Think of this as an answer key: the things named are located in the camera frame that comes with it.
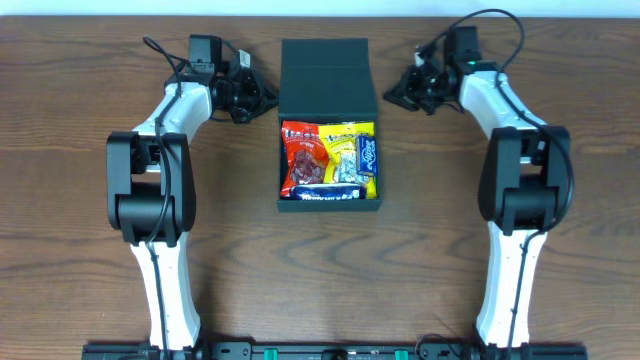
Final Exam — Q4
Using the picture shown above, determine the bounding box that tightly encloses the blue Eclipse mint box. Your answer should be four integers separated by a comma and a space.
356, 134, 378, 177

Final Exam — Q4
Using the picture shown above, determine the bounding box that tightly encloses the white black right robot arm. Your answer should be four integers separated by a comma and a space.
384, 26, 575, 356

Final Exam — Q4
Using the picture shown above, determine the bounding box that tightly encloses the yellow nuts snack bag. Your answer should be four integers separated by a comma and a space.
319, 122, 378, 199

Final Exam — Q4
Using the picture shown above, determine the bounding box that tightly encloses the purple Dairy Milk bar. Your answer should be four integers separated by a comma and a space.
290, 183, 366, 201

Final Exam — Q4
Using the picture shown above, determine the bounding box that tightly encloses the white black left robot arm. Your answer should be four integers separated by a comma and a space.
106, 34, 278, 359

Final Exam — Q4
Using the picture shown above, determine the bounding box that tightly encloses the black gift box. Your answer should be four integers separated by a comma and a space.
277, 39, 381, 212

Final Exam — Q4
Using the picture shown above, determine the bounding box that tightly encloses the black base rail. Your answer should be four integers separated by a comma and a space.
81, 340, 588, 360

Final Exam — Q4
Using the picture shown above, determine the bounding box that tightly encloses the red Maltesers bag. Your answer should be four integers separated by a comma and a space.
280, 121, 329, 197

